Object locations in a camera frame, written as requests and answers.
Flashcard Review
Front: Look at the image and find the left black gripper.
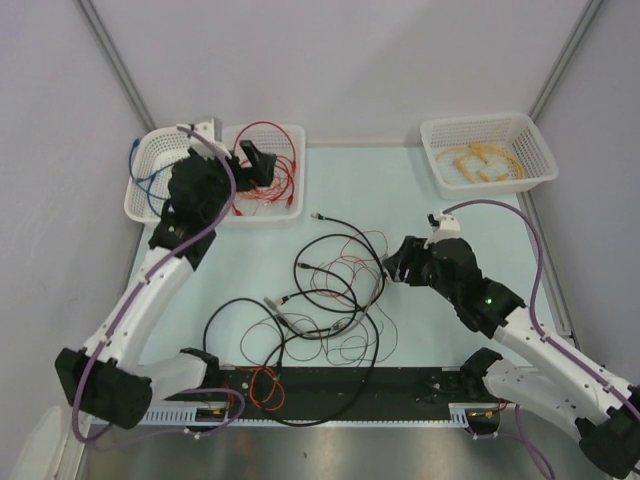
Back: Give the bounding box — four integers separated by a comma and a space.
197, 140, 275, 223

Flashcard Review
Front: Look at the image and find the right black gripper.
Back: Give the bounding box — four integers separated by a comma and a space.
382, 236, 459, 304

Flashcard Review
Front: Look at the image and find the thin red wire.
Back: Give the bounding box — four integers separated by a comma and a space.
234, 169, 294, 204
234, 157, 296, 201
309, 229, 391, 311

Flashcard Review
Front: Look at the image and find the thick red ethernet cable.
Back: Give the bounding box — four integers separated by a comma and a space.
233, 121, 299, 176

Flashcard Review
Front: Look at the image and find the thick blue ethernet cable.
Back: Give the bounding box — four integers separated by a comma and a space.
128, 138, 171, 201

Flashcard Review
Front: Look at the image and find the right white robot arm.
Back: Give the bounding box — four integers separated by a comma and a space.
383, 236, 639, 479

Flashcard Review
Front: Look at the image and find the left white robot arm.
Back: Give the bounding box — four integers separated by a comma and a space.
54, 140, 277, 429

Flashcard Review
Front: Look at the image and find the middle white plastic basket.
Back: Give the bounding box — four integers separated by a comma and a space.
222, 120, 306, 228

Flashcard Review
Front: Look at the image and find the white plastic basket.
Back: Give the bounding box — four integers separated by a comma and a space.
124, 127, 190, 225
222, 120, 306, 228
420, 113, 559, 199

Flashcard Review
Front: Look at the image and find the left white plastic basket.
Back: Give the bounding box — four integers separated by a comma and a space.
124, 127, 190, 225

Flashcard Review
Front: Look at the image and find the right white plastic basket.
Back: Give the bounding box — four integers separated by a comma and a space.
420, 113, 559, 199

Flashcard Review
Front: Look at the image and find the thin red wire in basket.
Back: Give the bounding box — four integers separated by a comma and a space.
234, 169, 294, 204

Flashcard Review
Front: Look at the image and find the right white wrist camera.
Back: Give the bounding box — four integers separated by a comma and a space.
427, 211, 461, 244

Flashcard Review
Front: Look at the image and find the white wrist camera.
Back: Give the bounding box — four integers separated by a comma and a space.
176, 118, 231, 158
427, 211, 461, 244

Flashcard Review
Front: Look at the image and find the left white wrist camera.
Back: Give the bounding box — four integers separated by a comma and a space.
176, 118, 231, 158

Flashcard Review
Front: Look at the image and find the thick black ethernet cable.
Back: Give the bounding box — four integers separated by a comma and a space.
202, 297, 386, 427

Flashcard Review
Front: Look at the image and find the thin brown wire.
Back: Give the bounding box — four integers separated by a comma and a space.
238, 299, 399, 371

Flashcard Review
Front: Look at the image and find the blue cable in left basket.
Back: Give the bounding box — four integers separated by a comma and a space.
145, 182, 164, 219

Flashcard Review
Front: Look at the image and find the yellow cable in basket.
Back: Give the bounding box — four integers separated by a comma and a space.
434, 143, 528, 182

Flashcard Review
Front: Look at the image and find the black mounting base plate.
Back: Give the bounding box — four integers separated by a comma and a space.
168, 365, 502, 424

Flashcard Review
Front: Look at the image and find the orange thin wire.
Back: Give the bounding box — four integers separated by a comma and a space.
247, 367, 286, 412

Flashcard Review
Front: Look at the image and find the white slotted cable duct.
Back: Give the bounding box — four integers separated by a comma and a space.
142, 405, 236, 425

